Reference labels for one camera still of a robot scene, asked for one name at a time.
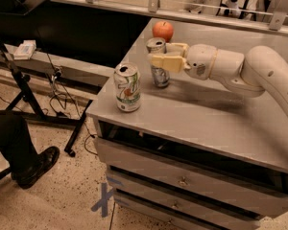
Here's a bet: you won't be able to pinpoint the black metal stand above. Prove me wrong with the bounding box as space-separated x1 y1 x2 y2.
0 22 94 158

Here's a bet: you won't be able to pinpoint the blue tape cross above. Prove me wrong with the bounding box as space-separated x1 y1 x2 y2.
91 176 122 218

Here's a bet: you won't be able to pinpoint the silver blue redbull can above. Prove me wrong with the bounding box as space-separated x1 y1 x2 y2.
146 37 170 88

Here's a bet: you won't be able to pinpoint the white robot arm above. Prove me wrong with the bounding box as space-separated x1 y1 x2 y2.
148 43 288 117

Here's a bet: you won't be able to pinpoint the white small box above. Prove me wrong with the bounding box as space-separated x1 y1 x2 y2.
13 40 36 60

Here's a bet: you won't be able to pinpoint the black floor cables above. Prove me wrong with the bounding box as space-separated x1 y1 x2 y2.
44 53 99 156

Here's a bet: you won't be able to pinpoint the red apple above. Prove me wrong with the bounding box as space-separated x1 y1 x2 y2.
153 21 174 42

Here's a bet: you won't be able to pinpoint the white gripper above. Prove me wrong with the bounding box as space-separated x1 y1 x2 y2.
147 43 217 81

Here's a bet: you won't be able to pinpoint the grey top drawer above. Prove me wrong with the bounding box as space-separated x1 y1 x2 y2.
95 138 288 218

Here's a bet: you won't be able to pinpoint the grey middle drawer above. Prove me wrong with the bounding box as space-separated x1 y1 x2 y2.
106 169 263 230

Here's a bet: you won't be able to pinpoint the grey drawer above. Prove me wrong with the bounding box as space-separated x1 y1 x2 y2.
95 138 288 218
106 169 263 230
114 191 222 230

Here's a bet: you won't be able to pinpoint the black leather shoe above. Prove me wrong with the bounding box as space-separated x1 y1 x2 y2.
12 146 60 189

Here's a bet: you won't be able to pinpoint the black trouser leg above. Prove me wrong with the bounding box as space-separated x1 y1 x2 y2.
0 111 40 173

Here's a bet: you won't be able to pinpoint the grey bottom drawer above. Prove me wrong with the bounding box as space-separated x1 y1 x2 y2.
114 191 222 230

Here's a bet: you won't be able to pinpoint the white green soda can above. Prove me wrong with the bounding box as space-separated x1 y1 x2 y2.
113 62 140 112

